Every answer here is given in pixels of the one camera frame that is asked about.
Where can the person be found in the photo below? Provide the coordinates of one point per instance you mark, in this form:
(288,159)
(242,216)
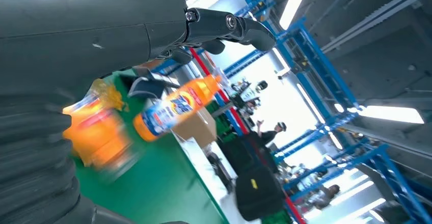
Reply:
(266,136)
(324,197)

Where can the blue rack with red bar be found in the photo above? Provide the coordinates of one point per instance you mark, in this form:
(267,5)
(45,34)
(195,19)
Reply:
(202,66)

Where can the dark blue tablet stand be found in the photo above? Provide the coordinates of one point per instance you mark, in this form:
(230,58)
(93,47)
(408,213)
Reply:
(146,88)

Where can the black carrying case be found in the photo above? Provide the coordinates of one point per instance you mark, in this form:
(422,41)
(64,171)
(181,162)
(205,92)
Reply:
(260,195)

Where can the white table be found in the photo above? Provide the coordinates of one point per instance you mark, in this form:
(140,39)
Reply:
(198,163)

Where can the ceiling light panel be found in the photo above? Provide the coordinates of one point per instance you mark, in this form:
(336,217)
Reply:
(391,114)
(293,3)

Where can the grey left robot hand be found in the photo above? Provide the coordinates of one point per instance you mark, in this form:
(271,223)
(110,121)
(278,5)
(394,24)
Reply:
(84,23)

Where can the black remote controller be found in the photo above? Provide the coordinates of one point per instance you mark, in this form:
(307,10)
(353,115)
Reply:
(219,172)

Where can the green plastic crate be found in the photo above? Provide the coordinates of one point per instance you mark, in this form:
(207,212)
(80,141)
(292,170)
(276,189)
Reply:
(276,218)

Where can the cardboard box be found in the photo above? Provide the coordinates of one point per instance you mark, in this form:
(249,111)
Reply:
(197,129)

